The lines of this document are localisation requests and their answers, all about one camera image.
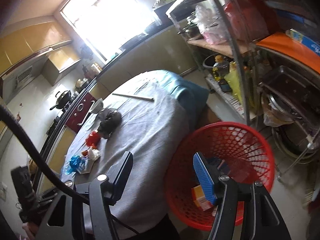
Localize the orange white medicine box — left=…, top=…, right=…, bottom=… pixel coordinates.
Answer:
left=191, top=185, right=216, bottom=211

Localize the white paper ball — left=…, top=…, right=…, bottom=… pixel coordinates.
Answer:
left=87, top=147, right=100, bottom=161

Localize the orange red plastic wrapper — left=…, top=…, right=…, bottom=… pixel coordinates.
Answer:
left=81, top=147, right=93, bottom=159

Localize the red plastic bag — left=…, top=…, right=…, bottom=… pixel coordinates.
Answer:
left=85, top=130, right=101, bottom=147

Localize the blue plastic bag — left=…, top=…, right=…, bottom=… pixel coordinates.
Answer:
left=64, top=155, right=86, bottom=175

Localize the black plastic bag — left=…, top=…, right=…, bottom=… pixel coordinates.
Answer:
left=97, top=108, right=122, bottom=139

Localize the blue toothpaste box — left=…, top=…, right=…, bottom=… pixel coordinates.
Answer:
left=206, top=157, right=231, bottom=178

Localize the blue white carton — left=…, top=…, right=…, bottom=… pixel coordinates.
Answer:
left=76, top=158, right=94, bottom=174

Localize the red plastic trash basket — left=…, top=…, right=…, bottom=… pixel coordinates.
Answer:
left=164, top=121, right=275, bottom=231

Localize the grey tablecloth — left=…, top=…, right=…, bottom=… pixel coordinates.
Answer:
left=61, top=70, right=193, bottom=239

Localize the dark red oven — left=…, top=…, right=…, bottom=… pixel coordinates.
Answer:
left=66, top=93, right=96, bottom=133

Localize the white ceramic bowl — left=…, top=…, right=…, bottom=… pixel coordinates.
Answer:
left=89, top=98, right=104, bottom=114

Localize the long wooden stick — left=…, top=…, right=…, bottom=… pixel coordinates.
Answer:
left=112, top=93, right=154, bottom=102

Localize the blue under cloth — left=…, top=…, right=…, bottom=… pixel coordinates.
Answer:
left=157, top=70, right=209, bottom=129

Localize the black wok with lid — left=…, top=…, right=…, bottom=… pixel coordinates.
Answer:
left=50, top=90, right=71, bottom=110

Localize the yellow plastic bag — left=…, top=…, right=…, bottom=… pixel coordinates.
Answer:
left=224, top=61, right=255, bottom=108

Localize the cooking oil bottle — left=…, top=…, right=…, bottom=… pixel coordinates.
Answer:
left=212, top=55, right=229, bottom=82

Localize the range hood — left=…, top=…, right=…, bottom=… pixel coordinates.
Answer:
left=1, top=56, right=48, bottom=102

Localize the metal storage shelf rack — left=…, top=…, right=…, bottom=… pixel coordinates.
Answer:
left=166, top=0, right=319, bottom=167

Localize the steel pot on shelf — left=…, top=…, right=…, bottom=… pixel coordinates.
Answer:
left=178, top=22, right=201, bottom=40

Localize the white pink plastic bag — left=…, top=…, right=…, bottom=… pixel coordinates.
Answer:
left=195, top=5, right=228, bottom=45

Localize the black microwave oven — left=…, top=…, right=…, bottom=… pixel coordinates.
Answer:
left=153, top=1, right=185, bottom=26

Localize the black cable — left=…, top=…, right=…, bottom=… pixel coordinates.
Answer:
left=0, top=103, right=141, bottom=235

